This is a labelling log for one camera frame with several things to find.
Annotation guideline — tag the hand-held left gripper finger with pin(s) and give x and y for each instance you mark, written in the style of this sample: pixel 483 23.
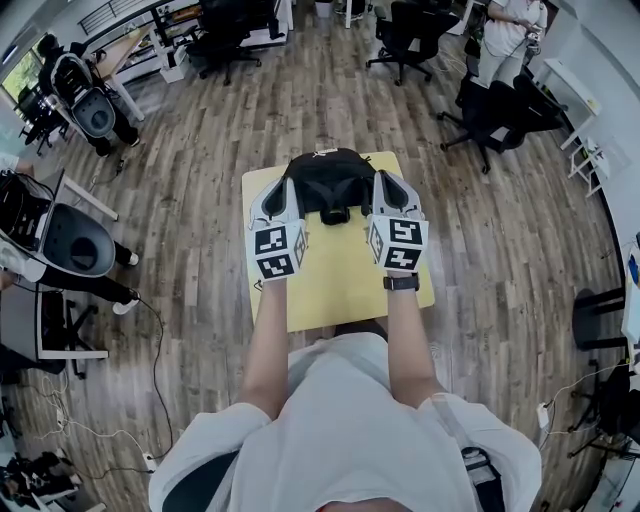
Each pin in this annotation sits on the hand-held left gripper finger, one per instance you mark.
pixel 294 200
pixel 259 202

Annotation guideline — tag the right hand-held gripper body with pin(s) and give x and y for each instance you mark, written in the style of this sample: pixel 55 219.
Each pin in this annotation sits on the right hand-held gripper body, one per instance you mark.
pixel 400 242

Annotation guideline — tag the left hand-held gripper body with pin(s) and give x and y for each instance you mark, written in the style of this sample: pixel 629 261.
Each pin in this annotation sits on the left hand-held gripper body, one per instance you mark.
pixel 275 250

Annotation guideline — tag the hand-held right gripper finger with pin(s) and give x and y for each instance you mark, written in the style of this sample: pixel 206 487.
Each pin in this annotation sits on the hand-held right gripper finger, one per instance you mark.
pixel 378 197
pixel 410 197

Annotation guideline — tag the black backpack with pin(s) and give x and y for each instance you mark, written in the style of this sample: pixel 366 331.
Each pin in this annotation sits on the black backpack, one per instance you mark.
pixel 325 172

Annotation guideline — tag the person's right forearm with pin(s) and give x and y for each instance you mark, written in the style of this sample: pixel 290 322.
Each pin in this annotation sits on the person's right forearm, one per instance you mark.
pixel 407 340

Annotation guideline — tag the person's left forearm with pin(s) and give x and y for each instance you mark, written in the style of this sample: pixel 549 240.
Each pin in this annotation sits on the person's left forearm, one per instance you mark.
pixel 262 345

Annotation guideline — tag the black wristwatch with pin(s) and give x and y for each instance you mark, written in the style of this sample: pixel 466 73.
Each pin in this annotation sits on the black wristwatch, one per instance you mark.
pixel 400 283

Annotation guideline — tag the yellow table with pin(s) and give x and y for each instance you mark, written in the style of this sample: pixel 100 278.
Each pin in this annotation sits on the yellow table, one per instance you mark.
pixel 340 280

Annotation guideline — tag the person's dark trousers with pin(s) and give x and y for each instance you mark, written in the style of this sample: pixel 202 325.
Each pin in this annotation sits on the person's dark trousers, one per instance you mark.
pixel 360 327

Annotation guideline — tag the black office chair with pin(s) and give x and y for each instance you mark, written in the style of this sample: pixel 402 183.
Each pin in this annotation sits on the black office chair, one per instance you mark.
pixel 495 115
pixel 615 410
pixel 225 35
pixel 410 30

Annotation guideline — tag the white table beam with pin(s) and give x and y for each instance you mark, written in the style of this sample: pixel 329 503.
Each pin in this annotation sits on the white table beam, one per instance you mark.
pixel 90 198

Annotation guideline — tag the person's white shirt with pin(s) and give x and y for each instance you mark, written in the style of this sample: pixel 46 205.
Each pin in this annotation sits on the person's white shirt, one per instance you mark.
pixel 350 425

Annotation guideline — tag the white waste bin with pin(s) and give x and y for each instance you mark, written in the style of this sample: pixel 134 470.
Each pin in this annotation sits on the white waste bin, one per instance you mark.
pixel 323 7

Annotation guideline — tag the white side table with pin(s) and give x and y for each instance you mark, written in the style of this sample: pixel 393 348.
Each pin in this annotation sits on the white side table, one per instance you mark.
pixel 575 85

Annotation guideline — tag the wooden table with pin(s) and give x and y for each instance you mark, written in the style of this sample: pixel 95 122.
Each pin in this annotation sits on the wooden table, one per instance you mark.
pixel 125 50

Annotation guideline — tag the black shelf unit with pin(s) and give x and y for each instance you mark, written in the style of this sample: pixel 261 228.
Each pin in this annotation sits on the black shelf unit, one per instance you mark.
pixel 172 17

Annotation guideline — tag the black round stool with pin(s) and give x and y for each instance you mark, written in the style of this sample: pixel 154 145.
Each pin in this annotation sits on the black round stool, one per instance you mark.
pixel 595 315

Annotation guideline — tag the white power adapter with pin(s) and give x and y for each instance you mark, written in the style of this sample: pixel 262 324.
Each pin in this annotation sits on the white power adapter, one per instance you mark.
pixel 543 415

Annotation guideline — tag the white desk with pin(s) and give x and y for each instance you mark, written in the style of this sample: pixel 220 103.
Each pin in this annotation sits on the white desk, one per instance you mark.
pixel 631 300
pixel 620 485

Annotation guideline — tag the dark slatted railing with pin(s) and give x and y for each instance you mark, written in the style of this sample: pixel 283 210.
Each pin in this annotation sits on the dark slatted railing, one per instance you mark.
pixel 112 12

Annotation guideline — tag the white power strip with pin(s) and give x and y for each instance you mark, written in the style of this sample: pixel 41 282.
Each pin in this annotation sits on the white power strip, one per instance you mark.
pixel 150 462

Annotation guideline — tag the black floor equipment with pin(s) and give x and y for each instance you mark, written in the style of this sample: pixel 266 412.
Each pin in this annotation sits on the black floor equipment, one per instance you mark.
pixel 35 475

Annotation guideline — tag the white table frame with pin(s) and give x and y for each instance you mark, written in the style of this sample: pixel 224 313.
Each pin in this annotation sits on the white table frame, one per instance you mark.
pixel 70 354

